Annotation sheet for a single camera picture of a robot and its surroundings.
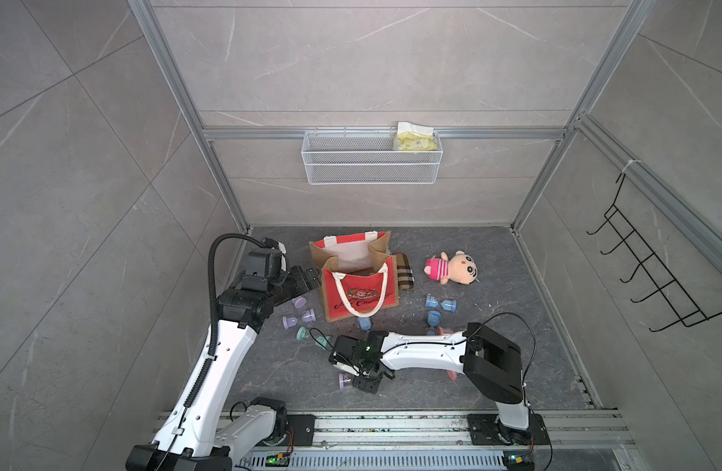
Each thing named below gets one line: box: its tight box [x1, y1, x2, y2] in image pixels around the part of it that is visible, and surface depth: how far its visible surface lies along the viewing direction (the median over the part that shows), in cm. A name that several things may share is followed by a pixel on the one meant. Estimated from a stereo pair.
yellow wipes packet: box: [396, 121, 438, 152], surface depth 87 cm
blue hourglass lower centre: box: [425, 310, 442, 336], surface depth 94 cm
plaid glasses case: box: [396, 252, 415, 291], surface depth 103 cm
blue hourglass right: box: [424, 294, 459, 314], surface depth 97 cm
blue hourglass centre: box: [357, 316, 372, 332], surface depth 92 cm
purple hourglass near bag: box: [291, 295, 308, 310], surface depth 97 cm
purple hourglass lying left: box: [281, 308, 316, 330], surface depth 93 cm
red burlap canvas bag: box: [308, 230, 400, 323], surface depth 87 cm
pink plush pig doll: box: [423, 250, 479, 286], surface depth 100 cm
